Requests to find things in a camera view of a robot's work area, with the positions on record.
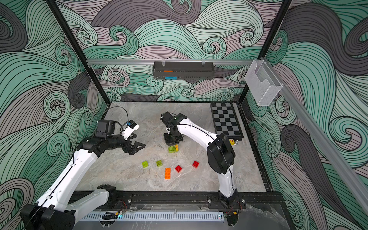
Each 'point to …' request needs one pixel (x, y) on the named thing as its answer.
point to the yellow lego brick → (177, 147)
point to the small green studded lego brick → (144, 164)
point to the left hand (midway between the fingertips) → (138, 139)
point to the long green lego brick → (172, 149)
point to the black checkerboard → (226, 120)
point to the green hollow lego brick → (159, 163)
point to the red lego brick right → (195, 164)
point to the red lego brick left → (178, 168)
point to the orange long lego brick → (167, 173)
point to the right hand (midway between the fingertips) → (171, 143)
